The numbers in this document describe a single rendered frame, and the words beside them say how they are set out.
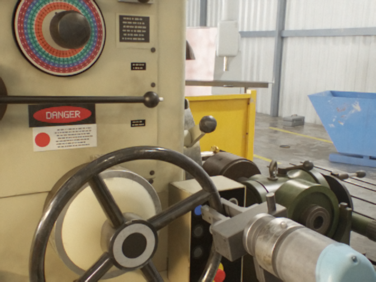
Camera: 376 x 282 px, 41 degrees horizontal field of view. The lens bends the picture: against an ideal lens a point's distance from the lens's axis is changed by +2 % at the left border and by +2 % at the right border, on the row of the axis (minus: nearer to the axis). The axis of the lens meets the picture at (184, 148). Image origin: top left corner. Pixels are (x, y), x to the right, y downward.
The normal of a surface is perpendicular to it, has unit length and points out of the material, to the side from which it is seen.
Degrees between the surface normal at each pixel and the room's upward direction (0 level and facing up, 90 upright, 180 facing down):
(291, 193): 36
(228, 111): 90
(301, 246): 42
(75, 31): 90
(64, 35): 98
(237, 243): 90
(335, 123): 90
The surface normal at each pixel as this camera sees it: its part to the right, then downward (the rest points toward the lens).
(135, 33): 0.49, 0.19
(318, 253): -0.49, -0.75
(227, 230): -0.20, -0.92
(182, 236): -0.87, 0.08
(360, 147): -0.53, 0.17
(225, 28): -0.11, 0.20
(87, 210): 0.10, -0.11
